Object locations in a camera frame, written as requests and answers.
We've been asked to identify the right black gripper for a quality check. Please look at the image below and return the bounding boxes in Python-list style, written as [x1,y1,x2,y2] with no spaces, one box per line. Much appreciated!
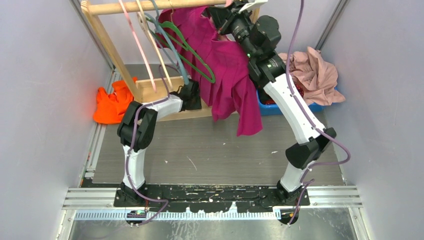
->
[207,0,257,61]

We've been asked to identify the magenta skirt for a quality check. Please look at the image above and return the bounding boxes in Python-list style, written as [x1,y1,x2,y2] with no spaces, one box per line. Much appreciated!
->
[158,7,263,136]

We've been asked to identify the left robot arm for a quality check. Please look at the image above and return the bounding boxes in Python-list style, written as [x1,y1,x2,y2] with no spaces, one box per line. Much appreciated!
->
[114,80,202,207]

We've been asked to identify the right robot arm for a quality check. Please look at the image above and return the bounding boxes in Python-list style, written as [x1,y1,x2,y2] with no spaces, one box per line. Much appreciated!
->
[206,2,337,206]

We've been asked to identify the wooden hanger rack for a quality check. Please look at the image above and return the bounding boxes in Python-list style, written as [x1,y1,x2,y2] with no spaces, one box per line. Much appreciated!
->
[80,0,214,121]

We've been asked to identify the green hanger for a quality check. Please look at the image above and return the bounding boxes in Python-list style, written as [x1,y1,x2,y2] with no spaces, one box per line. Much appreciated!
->
[145,20,217,85]

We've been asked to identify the teal blue hanger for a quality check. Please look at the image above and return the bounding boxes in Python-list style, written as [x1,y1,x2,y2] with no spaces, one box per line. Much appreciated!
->
[150,0,190,85]

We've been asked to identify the cream hanger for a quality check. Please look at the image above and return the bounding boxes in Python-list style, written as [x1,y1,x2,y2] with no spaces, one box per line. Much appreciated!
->
[136,0,173,93]

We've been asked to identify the pink plastic hanger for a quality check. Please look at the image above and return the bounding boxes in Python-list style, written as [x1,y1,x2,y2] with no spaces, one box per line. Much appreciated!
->
[118,0,157,93]

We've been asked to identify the blue plastic bin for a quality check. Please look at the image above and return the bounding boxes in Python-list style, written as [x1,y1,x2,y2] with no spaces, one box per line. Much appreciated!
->
[256,89,340,117]

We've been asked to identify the orange garment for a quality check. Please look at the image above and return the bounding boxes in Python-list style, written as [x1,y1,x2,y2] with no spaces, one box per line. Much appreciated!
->
[92,80,134,125]

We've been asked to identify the red dotted garment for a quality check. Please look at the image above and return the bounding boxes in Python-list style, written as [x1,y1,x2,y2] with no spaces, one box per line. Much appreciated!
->
[294,83,305,98]

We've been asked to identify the pink garment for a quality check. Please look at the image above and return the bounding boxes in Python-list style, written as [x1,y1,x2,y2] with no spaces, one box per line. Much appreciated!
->
[278,46,346,106]

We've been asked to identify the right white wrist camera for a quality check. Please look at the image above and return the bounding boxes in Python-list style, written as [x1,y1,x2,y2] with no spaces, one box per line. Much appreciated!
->
[238,0,268,14]

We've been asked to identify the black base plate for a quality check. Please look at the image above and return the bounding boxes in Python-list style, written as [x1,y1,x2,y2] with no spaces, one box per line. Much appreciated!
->
[113,183,310,213]

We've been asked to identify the aluminium rail frame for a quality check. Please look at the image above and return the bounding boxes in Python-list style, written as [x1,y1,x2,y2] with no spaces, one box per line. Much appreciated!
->
[62,186,363,225]

